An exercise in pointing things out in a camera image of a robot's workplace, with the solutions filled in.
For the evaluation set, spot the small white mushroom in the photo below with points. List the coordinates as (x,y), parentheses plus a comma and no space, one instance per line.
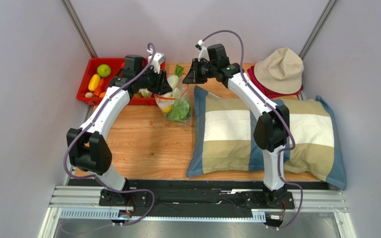
(88,95)

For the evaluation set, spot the yellow corn cob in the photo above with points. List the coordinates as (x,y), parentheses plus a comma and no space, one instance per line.
(93,82)

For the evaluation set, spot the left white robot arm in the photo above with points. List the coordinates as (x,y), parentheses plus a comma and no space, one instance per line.
(87,147)

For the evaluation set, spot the clear zip top bag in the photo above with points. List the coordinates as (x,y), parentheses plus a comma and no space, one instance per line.
(164,100)

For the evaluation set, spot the green lettuce cabbage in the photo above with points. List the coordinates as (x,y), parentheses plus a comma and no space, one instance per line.
(181,111)

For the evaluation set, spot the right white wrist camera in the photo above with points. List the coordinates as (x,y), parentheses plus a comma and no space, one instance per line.
(202,50)

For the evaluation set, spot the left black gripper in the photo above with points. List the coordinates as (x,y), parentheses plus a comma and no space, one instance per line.
(161,86)

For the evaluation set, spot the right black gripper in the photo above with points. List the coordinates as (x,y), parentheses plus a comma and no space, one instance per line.
(195,71)

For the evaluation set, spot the white radish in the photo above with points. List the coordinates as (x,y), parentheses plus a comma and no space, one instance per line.
(175,81)

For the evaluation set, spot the orange carrot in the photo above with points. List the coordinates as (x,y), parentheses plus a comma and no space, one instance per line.
(99,88)

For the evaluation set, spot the white cauliflower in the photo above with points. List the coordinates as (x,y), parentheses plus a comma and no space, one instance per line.
(145,93)

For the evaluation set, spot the green lime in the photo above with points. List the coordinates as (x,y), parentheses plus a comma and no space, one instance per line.
(103,70)

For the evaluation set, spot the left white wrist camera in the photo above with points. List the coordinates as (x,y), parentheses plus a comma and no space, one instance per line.
(155,60)

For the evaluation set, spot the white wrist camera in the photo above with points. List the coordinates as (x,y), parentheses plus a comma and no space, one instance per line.
(155,60)
(202,50)

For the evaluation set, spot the red plastic bin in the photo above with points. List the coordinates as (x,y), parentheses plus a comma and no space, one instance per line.
(108,78)

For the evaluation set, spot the yellow bell pepper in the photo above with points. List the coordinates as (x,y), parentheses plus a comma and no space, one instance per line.
(167,109)

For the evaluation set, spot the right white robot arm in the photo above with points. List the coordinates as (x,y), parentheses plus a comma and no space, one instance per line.
(273,121)

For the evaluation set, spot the red cloth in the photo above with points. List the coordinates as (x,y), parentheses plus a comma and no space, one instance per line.
(268,93)

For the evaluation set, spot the beige bucket hat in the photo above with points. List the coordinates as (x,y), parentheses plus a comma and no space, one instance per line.
(280,72)

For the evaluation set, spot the plaid pillow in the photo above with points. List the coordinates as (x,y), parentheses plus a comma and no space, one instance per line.
(224,140)

